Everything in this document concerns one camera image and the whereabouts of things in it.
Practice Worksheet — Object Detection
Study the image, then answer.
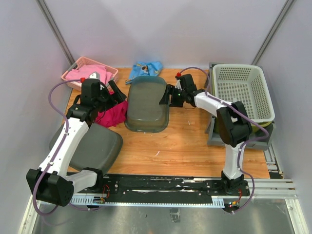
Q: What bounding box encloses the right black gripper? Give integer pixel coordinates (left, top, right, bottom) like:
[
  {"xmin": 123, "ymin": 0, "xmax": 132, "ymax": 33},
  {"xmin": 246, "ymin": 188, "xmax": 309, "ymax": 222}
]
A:
[{"xmin": 159, "ymin": 84, "xmax": 186, "ymax": 108}]

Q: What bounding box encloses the teal translucent perforated basket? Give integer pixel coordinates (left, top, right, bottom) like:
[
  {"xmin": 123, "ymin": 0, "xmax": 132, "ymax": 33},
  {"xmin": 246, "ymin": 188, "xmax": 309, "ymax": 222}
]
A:
[{"xmin": 125, "ymin": 76, "xmax": 169, "ymax": 133}]

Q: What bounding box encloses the dark grey plastic tub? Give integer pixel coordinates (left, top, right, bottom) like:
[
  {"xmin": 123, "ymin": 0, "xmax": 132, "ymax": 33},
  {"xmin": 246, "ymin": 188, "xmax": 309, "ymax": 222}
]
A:
[{"xmin": 48, "ymin": 123, "xmax": 123, "ymax": 173}]

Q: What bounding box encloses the white perforated plastic basket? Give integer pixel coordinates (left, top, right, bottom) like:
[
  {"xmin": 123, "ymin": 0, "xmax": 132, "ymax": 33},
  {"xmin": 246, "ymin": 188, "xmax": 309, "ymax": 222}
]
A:
[{"xmin": 211, "ymin": 64, "xmax": 275, "ymax": 123}]

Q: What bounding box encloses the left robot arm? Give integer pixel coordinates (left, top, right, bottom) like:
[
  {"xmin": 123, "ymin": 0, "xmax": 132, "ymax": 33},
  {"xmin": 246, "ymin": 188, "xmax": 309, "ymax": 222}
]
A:
[{"xmin": 26, "ymin": 78, "xmax": 126, "ymax": 207}]

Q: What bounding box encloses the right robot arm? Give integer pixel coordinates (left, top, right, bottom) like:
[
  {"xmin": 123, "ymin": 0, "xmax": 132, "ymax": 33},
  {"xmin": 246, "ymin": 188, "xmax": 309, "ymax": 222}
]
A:
[{"xmin": 159, "ymin": 73, "xmax": 252, "ymax": 195}]

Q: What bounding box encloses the magenta crumpled cloth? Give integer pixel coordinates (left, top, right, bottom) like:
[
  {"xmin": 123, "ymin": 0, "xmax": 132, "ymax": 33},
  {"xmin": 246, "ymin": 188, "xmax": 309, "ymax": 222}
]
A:
[{"xmin": 95, "ymin": 100, "xmax": 128, "ymax": 128}]

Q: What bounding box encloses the blue patterned cloth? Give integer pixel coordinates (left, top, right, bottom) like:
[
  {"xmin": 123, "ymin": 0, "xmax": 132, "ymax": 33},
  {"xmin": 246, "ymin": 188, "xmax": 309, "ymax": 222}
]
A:
[{"xmin": 125, "ymin": 61, "xmax": 163, "ymax": 85}]

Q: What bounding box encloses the pink folded cloth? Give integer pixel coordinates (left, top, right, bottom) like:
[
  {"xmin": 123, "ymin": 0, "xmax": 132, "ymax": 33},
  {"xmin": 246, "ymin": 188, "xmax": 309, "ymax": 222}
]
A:
[{"xmin": 65, "ymin": 64, "xmax": 113, "ymax": 84}]

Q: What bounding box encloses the pink plastic basket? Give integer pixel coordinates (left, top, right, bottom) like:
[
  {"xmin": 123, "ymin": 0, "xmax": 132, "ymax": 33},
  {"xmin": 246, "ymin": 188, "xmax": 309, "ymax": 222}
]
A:
[{"xmin": 61, "ymin": 57, "xmax": 118, "ymax": 91}]

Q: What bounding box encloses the olive green plastic tub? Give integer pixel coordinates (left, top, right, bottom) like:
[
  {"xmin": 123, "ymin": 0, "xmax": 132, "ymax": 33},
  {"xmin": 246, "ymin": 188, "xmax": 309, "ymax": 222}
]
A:
[{"xmin": 210, "ymin": 72, "xmax": 272, "ymax": 133}]

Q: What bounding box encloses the grey plastic tray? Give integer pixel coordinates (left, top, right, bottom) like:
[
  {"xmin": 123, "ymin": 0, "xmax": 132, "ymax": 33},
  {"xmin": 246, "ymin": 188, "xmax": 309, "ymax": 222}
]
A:
[{"xmin": 205, "ymin": 62, "xmax": 276, "ymax": 151}]

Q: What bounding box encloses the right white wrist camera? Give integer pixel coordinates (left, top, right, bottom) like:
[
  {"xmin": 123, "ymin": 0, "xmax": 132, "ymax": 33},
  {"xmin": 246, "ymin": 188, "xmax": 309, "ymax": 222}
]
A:
[{"xmin": 175, "ymin": 78, "xmax": 182, "ymax": 90}]

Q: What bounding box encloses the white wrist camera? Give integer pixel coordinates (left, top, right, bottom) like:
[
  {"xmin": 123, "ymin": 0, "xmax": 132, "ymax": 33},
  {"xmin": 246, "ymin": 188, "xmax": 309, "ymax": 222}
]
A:
[
  {"xmin": 88, "ymin": 72, "xmax": 100, "ymax": 80},
  {"xmin": 175, "ymin": 78, "xmax": 182, "ymax": 90}
]

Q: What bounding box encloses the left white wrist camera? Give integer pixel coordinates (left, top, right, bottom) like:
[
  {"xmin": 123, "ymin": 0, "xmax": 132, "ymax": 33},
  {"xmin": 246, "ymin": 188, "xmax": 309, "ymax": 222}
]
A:
[{"xmin": 88, "ymin": 72, "xmax": 100, "ymax": 80}]

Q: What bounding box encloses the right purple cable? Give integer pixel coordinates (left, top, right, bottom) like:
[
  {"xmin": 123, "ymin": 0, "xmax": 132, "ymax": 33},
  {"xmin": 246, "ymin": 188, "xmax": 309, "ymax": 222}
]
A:
[{"xmin": 175, "ymin": 67, "xmax": 269, "ymax": 215}]

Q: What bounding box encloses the purple cable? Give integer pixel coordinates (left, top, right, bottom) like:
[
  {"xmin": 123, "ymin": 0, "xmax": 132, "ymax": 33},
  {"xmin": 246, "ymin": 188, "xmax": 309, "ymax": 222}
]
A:
[
  {"xmin": 175, "ymin": 67, "xmax": 269, "ymax": 215},
  {"xmin": 33, "ymin": 78, "xmax": 103, "ymax": 217}
]

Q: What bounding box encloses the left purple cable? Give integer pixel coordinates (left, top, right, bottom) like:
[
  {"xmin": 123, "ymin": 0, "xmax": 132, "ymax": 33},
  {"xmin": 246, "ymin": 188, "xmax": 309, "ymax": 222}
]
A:
[{"xmin": 33, "ymin": 78, "xmax": 103, "ymax": 217}]

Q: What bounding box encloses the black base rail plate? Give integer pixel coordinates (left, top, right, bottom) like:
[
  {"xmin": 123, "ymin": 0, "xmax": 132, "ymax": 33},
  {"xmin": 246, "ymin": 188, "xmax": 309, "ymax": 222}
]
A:
[{"xmin": 71, "ymin": 174, "xmax": 251, "ymax": 206}]

